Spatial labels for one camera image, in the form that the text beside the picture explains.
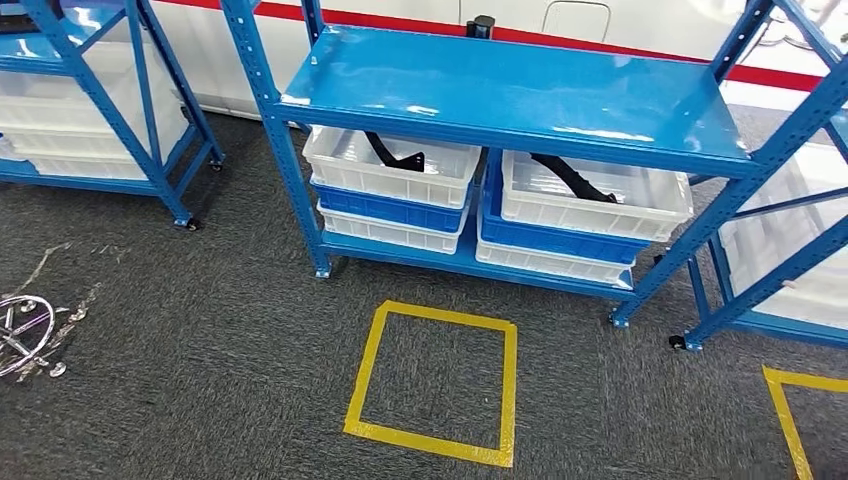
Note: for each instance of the black curved plastic part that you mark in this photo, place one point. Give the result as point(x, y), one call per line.
point(570, 180)
point(404, 164)

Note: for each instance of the blue plastic bin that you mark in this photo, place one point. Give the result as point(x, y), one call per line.
point(556, 246)
point(391, 212)

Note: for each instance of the white car body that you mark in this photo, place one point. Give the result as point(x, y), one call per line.
point(199, 66)

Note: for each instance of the white ribbed plastic bin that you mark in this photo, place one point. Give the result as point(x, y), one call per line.
point(815, 305)
point(795, 238)

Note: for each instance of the red barrier belt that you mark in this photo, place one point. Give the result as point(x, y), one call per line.
point(775, 76)

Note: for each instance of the black round swivel stool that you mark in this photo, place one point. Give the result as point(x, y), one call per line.
point(58, 370)

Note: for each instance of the black barrier post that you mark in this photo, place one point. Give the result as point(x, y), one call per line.
point(480, 26)

